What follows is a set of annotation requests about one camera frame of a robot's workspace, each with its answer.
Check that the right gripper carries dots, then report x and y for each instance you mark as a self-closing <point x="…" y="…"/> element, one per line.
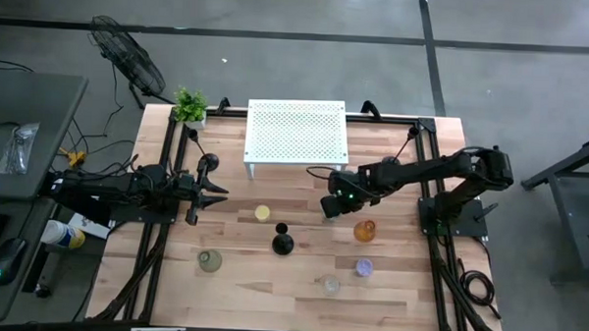
<point x="342" y="192"/>

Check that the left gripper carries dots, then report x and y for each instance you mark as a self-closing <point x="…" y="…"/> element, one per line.
<point x="194" y="208"/>

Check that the yellow candle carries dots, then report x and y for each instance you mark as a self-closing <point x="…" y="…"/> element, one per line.
<point x="262" y="213"/>

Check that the green glass candlestick holder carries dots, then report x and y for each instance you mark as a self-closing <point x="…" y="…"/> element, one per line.
<point x="209" y="261"/>

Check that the purple candle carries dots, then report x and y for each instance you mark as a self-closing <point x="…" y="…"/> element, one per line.
<point x="364" y="267"/>

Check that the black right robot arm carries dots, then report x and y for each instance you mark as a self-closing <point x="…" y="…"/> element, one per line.
<point x="422" y="172"/>

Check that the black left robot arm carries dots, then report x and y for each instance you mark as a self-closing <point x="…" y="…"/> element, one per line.
<point x="102" y="188"/>

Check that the amber glass candlestick holder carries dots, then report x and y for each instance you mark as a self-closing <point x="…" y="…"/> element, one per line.
<point x="365" y="231"/>

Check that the white perforated metal shelf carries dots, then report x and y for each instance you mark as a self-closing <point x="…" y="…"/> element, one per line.
<point x="295" y="131"/>

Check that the green plant in white pot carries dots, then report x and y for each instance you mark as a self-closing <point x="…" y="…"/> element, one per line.
<point x="191" y="105"/>

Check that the clear glass candlestick holder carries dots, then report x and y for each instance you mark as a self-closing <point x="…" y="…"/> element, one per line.
<point x="328" y="285"/>

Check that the white paper sheet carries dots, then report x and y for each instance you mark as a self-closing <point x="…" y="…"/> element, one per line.
<point x="91" y="226"/>

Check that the white wipes canister yellow lid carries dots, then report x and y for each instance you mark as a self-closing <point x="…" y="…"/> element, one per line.
<point x="61" y="234"/>

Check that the black floor fan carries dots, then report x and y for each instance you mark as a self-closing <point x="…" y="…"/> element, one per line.
<point x="126" y="56"/>

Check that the clear plastic bag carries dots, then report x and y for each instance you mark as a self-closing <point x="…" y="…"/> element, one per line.
<point x="17" y="148"/>

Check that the grey side desk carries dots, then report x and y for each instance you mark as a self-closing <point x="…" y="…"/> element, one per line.
<point x="26" y="102"/>

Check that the black computer mouse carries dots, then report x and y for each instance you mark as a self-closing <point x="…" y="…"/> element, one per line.
<point x="7" y="261"/>

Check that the grey metal bench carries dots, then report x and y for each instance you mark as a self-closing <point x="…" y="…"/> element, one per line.
<point x="568" y="204"/>

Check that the black aluminium table frame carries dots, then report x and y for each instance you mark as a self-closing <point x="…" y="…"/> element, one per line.
<point x="169" y="136"/>

